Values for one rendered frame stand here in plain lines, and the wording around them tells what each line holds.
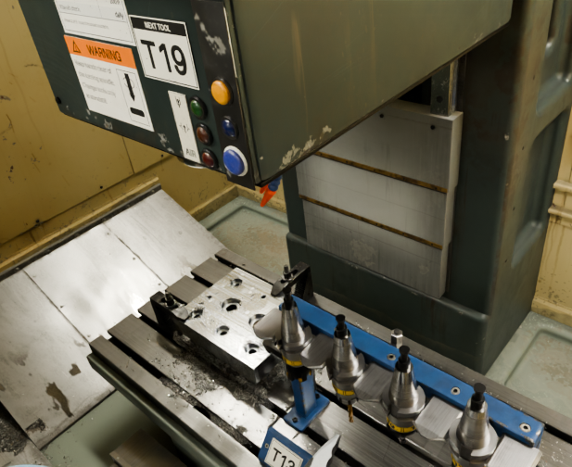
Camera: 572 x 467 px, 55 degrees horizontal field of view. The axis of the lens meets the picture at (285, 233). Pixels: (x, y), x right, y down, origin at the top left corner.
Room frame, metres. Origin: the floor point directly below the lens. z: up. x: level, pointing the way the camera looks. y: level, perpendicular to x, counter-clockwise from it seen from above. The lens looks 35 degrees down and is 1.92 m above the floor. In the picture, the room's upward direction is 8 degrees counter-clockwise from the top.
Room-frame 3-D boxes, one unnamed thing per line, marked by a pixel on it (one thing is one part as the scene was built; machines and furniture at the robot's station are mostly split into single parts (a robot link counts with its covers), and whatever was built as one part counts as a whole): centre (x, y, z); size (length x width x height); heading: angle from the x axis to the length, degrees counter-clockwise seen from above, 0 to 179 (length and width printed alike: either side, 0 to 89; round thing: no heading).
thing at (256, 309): (0.99, 0.13, 0.96); 0.29 x 0.23 x 0.05; 44
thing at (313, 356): (0.63, -0.03, 1.21); 0.07 x 0.05 x 0.01; 134
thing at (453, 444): (0.43, -0.22, 1.21); 0.06 x 0.06 x 0.03
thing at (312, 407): (0.75, 0.01, 1.05); 0.10 x 0.05 x 0.30; 134
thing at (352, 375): (0.59, -0.07, 1.21); 0.06 x 0.06 x 0.03
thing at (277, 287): (1.08, 0.01, 0.97); 0.13 x 0.03 x 0.15; 134
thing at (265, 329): (0.71, 0.05, 1.21); 0.07 x 0.05 x 0.01; 134
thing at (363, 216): (1.20, -0.23, 1.16); 0.48 x 0.05 x 0.51; 44
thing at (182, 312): (1.05, 0.32, 0.97); 0.13 x 0.03 x 0.15; 44
